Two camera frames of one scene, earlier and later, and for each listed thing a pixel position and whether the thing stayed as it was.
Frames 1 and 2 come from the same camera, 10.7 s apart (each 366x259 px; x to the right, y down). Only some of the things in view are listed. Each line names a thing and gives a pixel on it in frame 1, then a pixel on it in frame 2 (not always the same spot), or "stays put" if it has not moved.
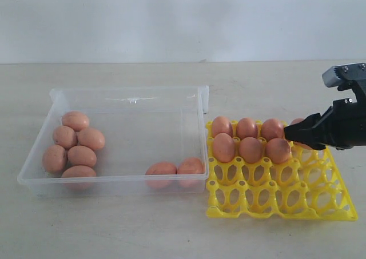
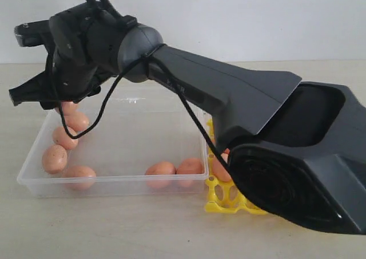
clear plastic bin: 123,140 stays put
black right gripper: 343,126 to 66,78
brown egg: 54,158 stays put
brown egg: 91,138 to 219,171
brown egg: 65,136 stays put
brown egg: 76,120 stays put
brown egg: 79,177 stays put
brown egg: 82,155 to 70,111
